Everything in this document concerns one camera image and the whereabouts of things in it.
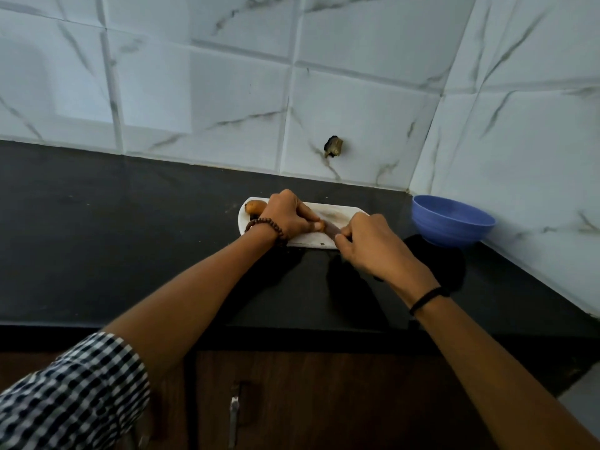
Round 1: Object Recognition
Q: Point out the brown bead bracelet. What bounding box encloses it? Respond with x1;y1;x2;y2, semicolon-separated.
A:
244;217;288;245

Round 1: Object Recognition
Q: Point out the black white checkered shirt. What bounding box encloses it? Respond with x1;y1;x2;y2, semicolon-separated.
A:
0;332;151;450

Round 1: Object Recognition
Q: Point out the person's left forearm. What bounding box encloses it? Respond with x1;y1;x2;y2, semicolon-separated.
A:
102;229;278;385

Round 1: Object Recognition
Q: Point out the black wristband with charm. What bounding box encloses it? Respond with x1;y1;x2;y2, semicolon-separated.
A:
409;286;452;318

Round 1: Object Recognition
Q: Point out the person's right hand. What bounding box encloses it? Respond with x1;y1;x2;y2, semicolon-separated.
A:
334;212;441;308

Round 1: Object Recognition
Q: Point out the white cutting board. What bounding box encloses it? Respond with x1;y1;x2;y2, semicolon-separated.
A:
237;197;370;250

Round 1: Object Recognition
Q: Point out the person's right forearm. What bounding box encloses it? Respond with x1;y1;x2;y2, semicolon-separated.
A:
414;297;600;450

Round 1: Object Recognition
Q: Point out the person's left hand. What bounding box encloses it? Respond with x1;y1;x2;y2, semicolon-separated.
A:
257;189;326;241

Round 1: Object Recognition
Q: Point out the steel kitchen knife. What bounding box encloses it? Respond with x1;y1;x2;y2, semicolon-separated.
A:
321;219;346;241

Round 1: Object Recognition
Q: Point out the blue plastic bowl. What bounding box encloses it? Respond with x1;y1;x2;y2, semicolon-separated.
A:
411;195;497;249

